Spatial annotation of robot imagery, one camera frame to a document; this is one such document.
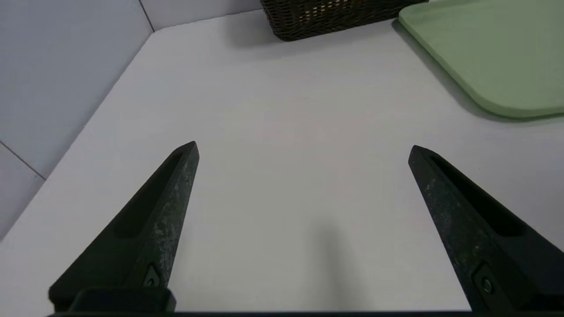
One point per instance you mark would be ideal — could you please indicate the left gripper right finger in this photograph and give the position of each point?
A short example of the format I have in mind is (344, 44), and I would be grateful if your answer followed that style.
(480, 246)

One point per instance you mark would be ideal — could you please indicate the green plastic tray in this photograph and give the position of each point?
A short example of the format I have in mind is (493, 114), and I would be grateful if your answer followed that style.
(498, 53)

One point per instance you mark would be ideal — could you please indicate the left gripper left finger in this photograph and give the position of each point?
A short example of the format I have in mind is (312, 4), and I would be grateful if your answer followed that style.
(145, 237)

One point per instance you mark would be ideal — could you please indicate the dark brown wicker basket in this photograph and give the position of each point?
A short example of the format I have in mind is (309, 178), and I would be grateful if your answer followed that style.
(326, 17)

